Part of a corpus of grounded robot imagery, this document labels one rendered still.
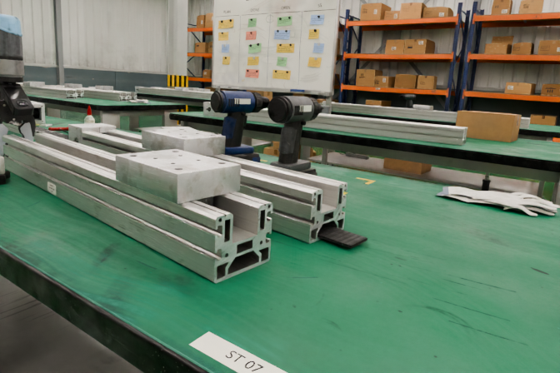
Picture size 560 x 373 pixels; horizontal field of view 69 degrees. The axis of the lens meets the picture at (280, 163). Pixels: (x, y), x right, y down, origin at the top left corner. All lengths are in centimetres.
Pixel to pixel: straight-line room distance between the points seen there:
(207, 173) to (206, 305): 18
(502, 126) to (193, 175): 220
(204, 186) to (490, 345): 37
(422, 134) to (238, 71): 262
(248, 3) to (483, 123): 270
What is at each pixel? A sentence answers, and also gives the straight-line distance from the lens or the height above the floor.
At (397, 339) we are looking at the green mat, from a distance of 46.
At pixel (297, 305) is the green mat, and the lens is 48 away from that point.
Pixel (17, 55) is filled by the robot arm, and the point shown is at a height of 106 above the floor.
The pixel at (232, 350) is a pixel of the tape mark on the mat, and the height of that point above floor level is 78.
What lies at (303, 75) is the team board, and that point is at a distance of 394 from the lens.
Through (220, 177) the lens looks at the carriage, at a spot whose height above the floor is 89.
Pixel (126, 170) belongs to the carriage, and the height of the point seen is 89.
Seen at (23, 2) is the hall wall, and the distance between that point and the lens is 1330.
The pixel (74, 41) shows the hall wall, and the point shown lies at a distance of 1381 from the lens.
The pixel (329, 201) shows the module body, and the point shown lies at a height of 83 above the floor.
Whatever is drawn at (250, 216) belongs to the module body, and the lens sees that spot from 55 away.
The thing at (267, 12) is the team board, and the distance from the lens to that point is 425.
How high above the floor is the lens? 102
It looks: 11 degrees down
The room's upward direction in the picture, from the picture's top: 3 degrees clockwise
